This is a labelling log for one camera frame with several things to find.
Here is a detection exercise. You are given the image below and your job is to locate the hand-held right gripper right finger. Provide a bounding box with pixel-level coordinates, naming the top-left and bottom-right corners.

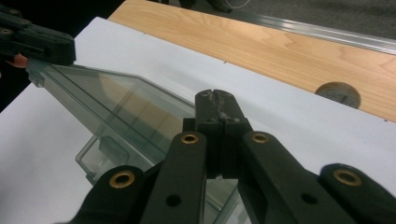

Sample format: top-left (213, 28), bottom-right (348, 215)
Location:
top-left (212, 89), bottom-right (254, 180)

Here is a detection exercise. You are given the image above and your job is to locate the white table sheet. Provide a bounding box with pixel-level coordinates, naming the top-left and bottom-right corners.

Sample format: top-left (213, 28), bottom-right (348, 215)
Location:
top-left (0, 17), bottom-right (396, 224)

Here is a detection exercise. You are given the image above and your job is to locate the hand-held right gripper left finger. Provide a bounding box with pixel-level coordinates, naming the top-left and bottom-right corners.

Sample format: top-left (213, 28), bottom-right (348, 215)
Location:
top-left (182, 89), bottom-right (224, 180)

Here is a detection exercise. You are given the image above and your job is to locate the white floor cable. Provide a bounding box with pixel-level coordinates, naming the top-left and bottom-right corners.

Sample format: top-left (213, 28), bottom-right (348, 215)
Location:
top-left (223, 0), bottom-right (251, 9)

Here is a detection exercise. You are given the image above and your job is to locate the metal floor threshold strip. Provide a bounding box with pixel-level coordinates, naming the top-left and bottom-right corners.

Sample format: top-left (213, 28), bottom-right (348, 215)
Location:
top-left (230, 8), bottom-right (396, 56)

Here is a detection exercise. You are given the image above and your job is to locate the clear grey compartment box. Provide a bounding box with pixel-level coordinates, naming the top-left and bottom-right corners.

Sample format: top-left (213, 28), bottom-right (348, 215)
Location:
top-left (25, 59), bottom-right (254, 224)

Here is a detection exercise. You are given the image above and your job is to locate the wooden table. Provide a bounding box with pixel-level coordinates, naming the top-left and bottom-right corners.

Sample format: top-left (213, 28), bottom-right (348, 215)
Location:
top-left (107, 0), bottom-right (396, 123)

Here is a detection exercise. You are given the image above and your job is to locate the grey table cable grommet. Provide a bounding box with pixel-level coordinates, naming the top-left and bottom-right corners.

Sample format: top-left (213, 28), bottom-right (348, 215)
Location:
top-left (315, 81), bottom-right (362, 110)

